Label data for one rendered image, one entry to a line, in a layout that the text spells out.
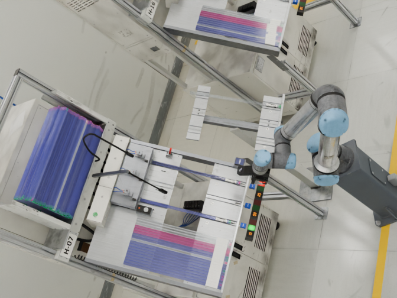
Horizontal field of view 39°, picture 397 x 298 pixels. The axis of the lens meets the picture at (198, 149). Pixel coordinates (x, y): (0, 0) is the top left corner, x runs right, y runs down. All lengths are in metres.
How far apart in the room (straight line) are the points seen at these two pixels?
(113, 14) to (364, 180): 1.75
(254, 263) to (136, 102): 2.14
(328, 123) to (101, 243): 1.32
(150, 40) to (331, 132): 1.63
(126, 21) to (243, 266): 1.64
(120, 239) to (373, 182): 1.32
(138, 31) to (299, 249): 1.68
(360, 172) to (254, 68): 1.14
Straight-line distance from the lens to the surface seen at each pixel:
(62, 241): 2.82
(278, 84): 3.82
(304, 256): 3.52
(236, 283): 3.37
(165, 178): 3.00
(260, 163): 2.56
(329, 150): 2.49
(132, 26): 3.54
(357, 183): 2.95
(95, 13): 3.56
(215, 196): 2.96
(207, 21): 3.45
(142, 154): 2.98
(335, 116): 2.29
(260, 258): 3.53
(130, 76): 5.06
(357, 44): 4.11
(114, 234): 2.94
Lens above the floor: 2.71
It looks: 36 degrees down
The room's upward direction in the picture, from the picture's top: 58 degrees counter-clockwise
